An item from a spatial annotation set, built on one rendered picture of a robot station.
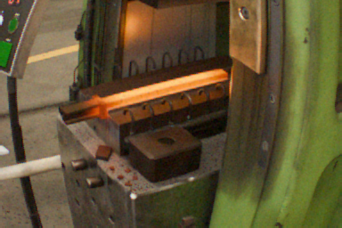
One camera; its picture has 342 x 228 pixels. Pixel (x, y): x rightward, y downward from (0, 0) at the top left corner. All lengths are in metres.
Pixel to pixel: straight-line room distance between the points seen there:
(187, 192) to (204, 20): 0.55
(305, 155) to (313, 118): 0.08
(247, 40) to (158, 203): 0.39
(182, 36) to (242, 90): 0.50
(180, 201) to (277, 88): 0.36
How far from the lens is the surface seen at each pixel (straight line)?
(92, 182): 1.37
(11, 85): 1.92
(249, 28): 1.13
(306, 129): 1.10
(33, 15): 1.70
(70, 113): 1.36
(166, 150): 1.30
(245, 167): 1.27
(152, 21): 1.63
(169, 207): 1.35
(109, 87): 1.51
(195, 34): 1.72
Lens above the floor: 1.66
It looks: 27 degrees down
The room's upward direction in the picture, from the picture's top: 3 degrees clockwise
